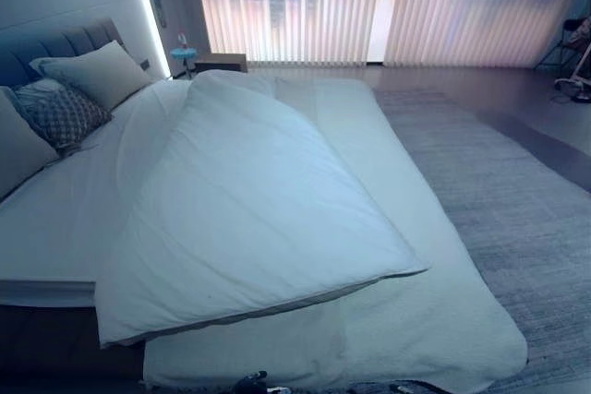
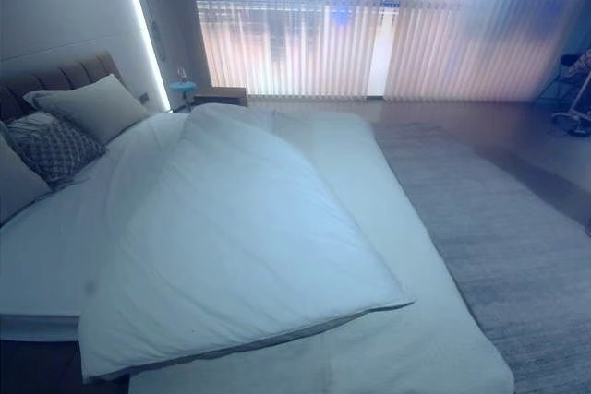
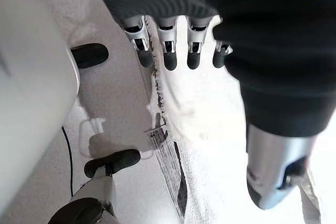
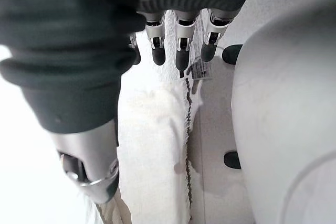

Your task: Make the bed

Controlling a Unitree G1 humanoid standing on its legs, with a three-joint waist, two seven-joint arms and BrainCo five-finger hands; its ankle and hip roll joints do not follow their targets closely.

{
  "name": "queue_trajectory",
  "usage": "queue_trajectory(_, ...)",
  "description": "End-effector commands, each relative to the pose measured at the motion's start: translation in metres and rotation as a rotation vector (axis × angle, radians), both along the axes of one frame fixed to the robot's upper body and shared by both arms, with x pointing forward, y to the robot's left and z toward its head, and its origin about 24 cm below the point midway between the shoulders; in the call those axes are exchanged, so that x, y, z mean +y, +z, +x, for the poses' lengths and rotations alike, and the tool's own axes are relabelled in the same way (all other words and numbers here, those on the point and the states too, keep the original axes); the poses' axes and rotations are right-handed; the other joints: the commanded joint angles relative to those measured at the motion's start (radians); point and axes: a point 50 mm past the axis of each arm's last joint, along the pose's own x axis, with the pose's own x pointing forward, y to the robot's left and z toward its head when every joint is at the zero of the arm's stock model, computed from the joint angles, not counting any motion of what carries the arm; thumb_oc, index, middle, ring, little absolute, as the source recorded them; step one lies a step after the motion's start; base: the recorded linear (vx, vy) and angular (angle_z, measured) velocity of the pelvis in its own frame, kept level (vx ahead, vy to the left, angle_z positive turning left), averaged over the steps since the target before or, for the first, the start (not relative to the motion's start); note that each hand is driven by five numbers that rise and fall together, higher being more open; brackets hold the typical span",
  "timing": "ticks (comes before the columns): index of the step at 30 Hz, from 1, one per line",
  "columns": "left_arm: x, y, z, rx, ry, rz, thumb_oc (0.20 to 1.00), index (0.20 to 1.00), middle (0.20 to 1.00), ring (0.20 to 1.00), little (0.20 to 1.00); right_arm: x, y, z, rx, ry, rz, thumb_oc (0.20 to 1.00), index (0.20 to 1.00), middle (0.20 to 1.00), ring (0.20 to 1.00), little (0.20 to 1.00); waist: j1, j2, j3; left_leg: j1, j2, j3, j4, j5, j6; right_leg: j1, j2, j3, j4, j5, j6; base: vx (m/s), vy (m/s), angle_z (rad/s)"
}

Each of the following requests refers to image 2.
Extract white bed sheet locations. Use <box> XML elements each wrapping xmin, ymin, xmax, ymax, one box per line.
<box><xmin>0</xmin><ymin>152</ymin><xmax>135</xmax><ymax>316</ymax></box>

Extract white duvet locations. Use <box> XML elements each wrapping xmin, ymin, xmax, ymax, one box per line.
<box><xmin>77</xmin><ymin>102</ymin><xmax>515</xmax><ymax>394</ymax></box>

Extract brown wooden bedside cabinet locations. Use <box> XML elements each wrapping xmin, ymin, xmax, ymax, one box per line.
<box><xmin>193</xmin><ymin>86</ymin><xmax>249</xmax><ymax>109</ymax></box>

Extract round blue side table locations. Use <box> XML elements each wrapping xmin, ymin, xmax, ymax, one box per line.
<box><xmin>169</xmin><ymin>80</ymin><xmax>198</xmax><ymax>112</ymax></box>

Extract sheer vertical blinds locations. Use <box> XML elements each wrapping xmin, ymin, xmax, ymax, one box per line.
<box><xmin>186</xmin><ymin>0</ymin><xmax>582</xmax><ymax>102</ymax></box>

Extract vertical white light strip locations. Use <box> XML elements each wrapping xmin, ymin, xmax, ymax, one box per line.
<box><xmin>115</xmin><ymin>0</ymin><xmax>170</xmax><ymax>113</ymax></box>

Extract plain beige pillow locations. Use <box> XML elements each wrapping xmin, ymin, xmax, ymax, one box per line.
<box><xmin>22</xmin><ymin>73</ymin><xmax>151</xmax><ymax>146</ymax></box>
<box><xmin>0</xmin><ymin>120</ymin><xmax>53</xmax><ymax>225</ymax></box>

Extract grey floor rug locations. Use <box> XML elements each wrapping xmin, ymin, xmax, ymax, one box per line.
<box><xmin>371</xmin><ymin>123</ymin><xmax>591</xmax><ymax>394</ymax></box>

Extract grey patterned cushion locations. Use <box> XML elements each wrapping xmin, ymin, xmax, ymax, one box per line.
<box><xmin>4</xmin><ymin>111</ymin><xmax>108</xmax><ymax>191</ymax></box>

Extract brown padded headboard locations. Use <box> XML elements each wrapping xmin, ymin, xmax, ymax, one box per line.
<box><xmin>0</xmin><ymin>49</ymin><xmax>127</xmax><ymax>123</ymax></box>

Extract metal frame chair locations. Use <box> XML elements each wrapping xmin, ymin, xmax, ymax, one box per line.
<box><xmin>549</xmin><ymin>46</ymin><xmax>591</xmax><ymax>137</ymax></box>

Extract dark bed frame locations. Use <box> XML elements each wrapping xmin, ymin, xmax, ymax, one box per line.
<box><xmin>0</xmin><ymin>313</ymin><xmax>131</xmax><ymax>394</ymax></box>

